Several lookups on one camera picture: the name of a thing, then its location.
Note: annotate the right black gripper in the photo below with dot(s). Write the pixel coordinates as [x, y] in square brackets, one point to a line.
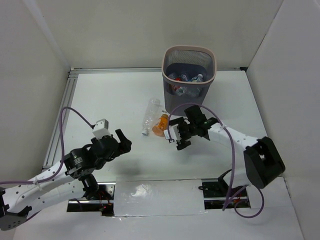
[181, 122]

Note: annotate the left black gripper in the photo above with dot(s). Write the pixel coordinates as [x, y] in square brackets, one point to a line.
[117, 146]

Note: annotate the orange juice bottle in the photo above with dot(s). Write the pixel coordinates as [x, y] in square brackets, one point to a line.
[160, 126]

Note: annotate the clear unlabelled plastic bottle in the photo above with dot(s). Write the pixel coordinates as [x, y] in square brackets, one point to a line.
[150, 115]

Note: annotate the blue label bottle white cap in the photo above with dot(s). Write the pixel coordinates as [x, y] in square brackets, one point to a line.
[181, 91]

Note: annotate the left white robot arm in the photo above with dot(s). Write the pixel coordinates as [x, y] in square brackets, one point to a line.
[71, 179]

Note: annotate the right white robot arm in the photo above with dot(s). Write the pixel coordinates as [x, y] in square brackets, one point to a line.
[254, 161]

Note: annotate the grey mesh waste bin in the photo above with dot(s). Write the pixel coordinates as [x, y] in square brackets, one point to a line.
[191, 59]

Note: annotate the white taped front panel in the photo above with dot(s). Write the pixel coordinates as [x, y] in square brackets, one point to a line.
[158, 198]

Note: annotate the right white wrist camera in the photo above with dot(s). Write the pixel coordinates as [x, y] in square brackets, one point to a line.
[172, 134]

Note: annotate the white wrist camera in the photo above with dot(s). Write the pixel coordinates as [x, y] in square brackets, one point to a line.
[172, 134]
[101, 129]

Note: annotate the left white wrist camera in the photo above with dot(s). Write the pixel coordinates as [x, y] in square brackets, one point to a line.
[101, 129]

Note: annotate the aluminium frame rail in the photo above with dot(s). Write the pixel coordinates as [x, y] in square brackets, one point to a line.
[121, 97]

